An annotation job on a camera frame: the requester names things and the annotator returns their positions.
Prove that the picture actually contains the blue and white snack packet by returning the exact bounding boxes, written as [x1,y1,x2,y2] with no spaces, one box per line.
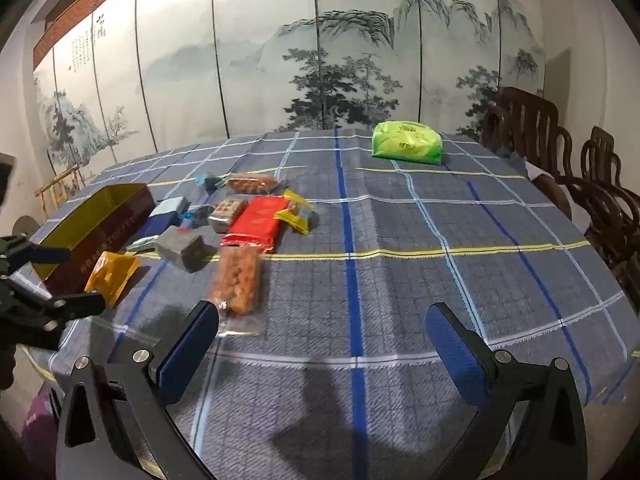
[145,196,191,232]

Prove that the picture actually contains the light bamboo chair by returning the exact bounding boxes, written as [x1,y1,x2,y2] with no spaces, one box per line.
[35,164,86,222]

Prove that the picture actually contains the green tissue pack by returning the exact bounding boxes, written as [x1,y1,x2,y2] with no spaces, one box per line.
[371,120,444,166]

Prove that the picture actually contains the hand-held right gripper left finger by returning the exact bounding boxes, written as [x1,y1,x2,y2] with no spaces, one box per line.
[54,300,221,480]

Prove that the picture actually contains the white cloth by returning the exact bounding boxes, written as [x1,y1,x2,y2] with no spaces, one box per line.
[525,160,557,182]

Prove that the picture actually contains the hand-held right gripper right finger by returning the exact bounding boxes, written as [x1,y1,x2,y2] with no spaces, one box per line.
[425,302,590,480]

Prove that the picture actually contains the red snack packet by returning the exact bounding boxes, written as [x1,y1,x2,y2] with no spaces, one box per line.
[221,196,291,254]

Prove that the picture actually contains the long clear peanut brittle packet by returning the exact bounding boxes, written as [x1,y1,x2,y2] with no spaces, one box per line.
[207,247,264,337]

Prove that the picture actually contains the small brown pastry packet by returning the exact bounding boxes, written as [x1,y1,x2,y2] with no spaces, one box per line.
[207,197,250,234]

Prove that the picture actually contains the silver foil packet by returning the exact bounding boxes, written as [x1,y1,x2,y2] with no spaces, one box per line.
[125,235,162,254]

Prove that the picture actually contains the yellow snack packet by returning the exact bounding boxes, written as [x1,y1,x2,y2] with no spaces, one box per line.
[274,190,317,236]

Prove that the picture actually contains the painted landscape folding screen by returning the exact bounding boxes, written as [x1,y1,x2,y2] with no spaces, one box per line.
[32,0,546,171]

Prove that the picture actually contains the dark red tin box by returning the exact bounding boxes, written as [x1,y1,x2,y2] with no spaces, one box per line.
[37,183,156,296]

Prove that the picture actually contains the clear packet of round snacks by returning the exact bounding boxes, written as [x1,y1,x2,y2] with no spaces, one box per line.
[225,172,284,196]

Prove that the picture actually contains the blue plaid tablecloth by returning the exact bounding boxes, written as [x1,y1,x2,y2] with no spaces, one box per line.
[30,127,632,480]

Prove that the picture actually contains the pink patterned cloth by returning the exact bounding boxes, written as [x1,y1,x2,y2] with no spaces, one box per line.
[20,394,59,463]

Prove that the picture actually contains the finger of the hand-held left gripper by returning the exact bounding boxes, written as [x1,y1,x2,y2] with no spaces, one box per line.
[0,235,71,281]
[0,280,107,350]

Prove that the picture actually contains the grey cake packet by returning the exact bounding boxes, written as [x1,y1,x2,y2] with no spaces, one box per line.
[154,225,208,273]

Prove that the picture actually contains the orange snack packet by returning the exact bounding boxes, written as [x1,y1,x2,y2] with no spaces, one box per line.
[85,251,141,308]

